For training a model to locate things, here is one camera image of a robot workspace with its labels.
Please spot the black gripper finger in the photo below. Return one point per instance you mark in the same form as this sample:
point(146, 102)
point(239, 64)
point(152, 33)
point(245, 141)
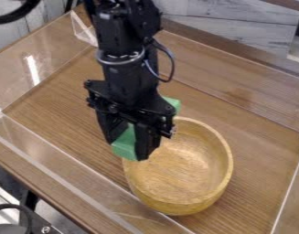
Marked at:
point(148, 134)
point(112, 125)

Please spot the black table leg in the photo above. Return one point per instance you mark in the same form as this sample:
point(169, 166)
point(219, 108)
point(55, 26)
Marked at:
point(30, 199)

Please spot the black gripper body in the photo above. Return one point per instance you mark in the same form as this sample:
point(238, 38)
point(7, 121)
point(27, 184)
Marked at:
point(128, 90)

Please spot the clear acrylic tray wall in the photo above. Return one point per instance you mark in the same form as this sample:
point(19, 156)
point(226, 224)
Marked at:
point(99, 205)

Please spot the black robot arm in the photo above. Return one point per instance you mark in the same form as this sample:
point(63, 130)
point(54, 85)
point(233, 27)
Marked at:
point(126, 25)

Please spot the green rectangular block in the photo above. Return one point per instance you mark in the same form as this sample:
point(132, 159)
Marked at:
point(123, 146)

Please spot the clear acrylic corner bracket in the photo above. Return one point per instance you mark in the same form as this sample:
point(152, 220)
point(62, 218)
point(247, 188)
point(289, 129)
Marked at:
point(84, 33)

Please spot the brown wooden bowl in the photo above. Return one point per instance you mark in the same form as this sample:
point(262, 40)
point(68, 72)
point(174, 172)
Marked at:
point(185, 176)

